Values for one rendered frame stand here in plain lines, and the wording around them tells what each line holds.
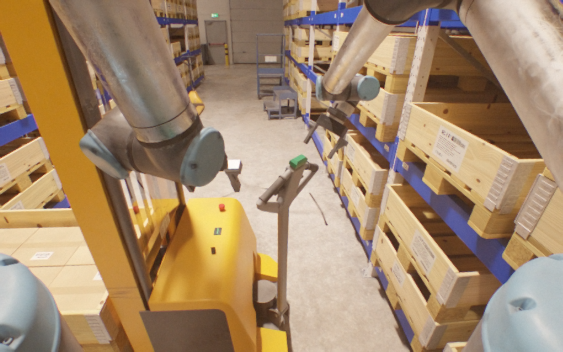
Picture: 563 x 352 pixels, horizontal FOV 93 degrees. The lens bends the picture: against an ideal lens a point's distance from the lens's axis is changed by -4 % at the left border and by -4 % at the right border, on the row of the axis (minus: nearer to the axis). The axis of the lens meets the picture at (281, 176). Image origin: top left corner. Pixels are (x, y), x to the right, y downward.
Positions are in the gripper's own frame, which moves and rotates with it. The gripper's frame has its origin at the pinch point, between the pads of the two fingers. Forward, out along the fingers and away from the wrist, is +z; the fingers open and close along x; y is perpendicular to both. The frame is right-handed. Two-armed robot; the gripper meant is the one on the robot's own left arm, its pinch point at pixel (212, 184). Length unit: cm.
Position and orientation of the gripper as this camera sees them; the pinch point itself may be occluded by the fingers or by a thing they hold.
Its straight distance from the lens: 77.9
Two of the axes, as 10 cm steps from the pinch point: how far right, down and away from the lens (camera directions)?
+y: 1.0, -7.9, 6.1
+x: -9.8, 0.2, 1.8
